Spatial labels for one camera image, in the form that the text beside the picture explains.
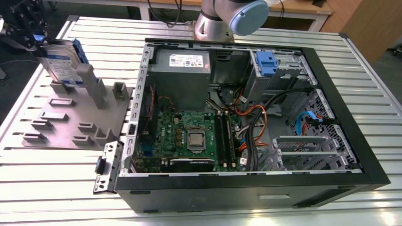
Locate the grey power supply unit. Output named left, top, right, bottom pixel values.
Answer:
left=147, top=49, right=211, bottom=113

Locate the black graphics card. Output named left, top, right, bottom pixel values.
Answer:
left=159, top=157, right=217, bottom=174

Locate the hard disk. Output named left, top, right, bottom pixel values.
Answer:
left=32, top=39, right=87, bottom=88

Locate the silver CPU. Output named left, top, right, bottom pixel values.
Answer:
left=189, top=132, right=205, bottom=146

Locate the black open PC case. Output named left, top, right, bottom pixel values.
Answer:
left=115, top=37, right=392, bottom=214

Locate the black RAM stick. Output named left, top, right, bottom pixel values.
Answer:
left=223, top=111, right=237, bottom=165

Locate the black power wire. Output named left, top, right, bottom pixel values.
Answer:
left=306, top=116, right=338, bottom=127

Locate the grey parts rack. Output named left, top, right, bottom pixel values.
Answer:
left=20, top=63, right=135, bottom=151

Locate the green motherboard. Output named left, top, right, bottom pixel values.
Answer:
left=134, top=110, right=249, bottom=172

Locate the blue black latch knob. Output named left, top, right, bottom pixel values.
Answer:
left=95, top=156, right=107, bottom=175

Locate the silver metal drive cage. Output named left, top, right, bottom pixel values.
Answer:
left=243, top=49, right=317, bottom=104

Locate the wooden cabinet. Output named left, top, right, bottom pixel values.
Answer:
left=319, top=0, right=402, bottom=63

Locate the metal slot retainer bracket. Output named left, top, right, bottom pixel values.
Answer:
left=94, top=140, right=124, bottom=194

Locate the metal disk bay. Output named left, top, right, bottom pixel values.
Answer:
left=271, top=135, right=353, bottom=171

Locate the wooden desk white frame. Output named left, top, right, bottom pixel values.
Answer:
left=126, top=0, right=334, bottom=32

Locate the blue data wire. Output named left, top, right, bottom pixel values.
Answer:
left=295, top=112, right=325, bottom=137

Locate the orange wire bundle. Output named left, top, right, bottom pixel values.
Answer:
left=235, top=105, right=270, bottom=153

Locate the CPU socket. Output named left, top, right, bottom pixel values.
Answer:
left=185, top=126, right=209, bottom=155

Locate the blue plastic drive bracket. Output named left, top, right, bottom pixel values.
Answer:
left=255, top=50, right=279, bottom=77

